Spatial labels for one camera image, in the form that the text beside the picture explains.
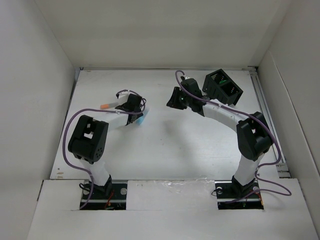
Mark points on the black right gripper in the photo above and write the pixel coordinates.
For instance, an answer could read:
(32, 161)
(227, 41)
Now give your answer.
(173, 101)

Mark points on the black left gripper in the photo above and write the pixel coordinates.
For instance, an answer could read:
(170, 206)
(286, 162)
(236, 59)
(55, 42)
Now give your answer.
(122, 105)

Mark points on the black two-compartment organizer box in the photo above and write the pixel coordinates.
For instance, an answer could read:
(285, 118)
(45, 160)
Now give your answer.
(227, 93)

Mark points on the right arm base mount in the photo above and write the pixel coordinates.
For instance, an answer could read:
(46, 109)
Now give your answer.
(229, 198)

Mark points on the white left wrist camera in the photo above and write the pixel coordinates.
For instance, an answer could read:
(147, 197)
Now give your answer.
(123, 94)

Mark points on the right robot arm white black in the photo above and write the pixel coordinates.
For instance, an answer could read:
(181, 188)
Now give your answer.
(253, 139)

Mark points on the peach cap translucent highlighter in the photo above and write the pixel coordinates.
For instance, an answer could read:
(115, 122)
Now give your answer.
(109, 105)

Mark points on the aluminium rail right side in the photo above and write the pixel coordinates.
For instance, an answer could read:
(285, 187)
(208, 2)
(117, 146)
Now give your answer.
(281, 167)

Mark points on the blue cap translucent highlighter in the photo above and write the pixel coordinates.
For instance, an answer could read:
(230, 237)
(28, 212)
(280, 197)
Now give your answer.
(140, 120)

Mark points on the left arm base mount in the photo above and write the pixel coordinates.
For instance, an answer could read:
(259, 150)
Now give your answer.
(116, 200)

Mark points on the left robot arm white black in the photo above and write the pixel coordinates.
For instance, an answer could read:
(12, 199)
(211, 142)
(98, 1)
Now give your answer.
(86, 135)

